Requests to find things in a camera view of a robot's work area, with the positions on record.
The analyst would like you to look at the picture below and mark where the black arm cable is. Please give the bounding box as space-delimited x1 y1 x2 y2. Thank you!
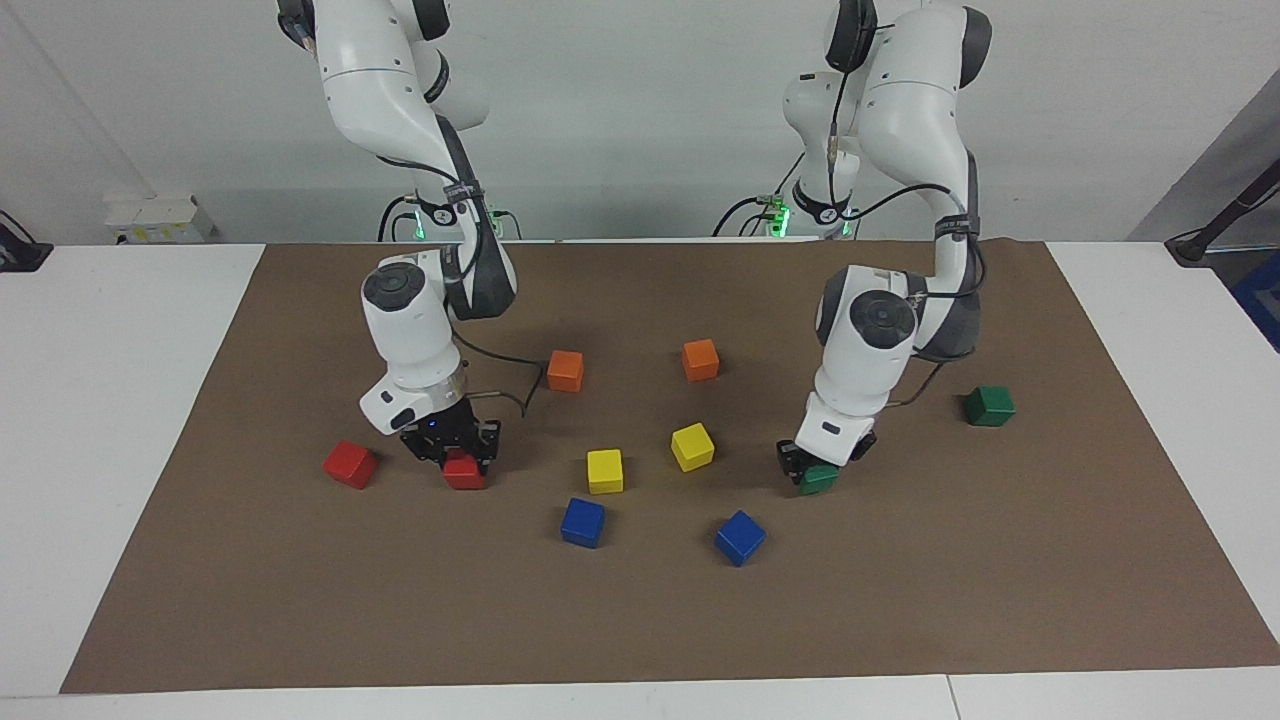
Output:
826 20 986 409
375 150 546 414

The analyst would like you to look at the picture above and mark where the black pole stand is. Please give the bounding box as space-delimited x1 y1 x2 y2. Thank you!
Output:
1165 160 1280 266

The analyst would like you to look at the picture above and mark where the white wall socket box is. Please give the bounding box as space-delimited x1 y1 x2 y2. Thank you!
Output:
103 193 216 246

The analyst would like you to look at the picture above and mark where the blue plastic box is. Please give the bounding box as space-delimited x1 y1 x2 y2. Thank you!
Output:
1230 250 1280 353

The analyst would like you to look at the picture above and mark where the blue wooden block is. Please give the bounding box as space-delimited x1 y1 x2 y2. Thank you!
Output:
560 497 607 549
713 510 768 568

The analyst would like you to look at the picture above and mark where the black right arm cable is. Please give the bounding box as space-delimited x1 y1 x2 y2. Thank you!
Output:
375 150 546 414

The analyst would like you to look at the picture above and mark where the brown table mat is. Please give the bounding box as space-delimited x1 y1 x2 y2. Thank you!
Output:
60 238 1280 695

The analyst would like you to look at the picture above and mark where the red wooden block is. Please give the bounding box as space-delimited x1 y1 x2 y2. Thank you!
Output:
322 440 379 490
443 450 488 491

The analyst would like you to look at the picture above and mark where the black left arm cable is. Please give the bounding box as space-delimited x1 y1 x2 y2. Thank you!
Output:
826 20 986 409

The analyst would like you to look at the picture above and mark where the black stand foot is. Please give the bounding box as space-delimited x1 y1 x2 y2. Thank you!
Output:
0 210 53 273

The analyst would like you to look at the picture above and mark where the black base cable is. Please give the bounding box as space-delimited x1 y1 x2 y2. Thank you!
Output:
712 150 806 238
378 195 421 243

